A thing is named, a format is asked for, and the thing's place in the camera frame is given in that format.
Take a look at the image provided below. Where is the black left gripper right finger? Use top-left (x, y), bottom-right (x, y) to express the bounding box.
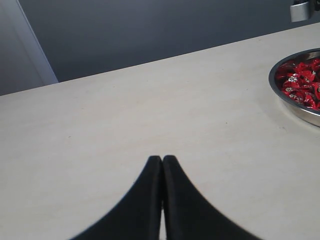
top-left (163, 155), bottom-right (259, 240)

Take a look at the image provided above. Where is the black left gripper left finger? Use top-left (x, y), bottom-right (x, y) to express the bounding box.
top-left (73, 155), bottom-right (163, 240)

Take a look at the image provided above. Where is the round stainless steel plate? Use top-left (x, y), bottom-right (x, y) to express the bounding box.
top-left (268, 48), bottom-right (320, 127)

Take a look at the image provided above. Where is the red candy wrapper packet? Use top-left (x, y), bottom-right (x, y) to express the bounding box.
top-left (281, 75), bottom-right (301, 92)

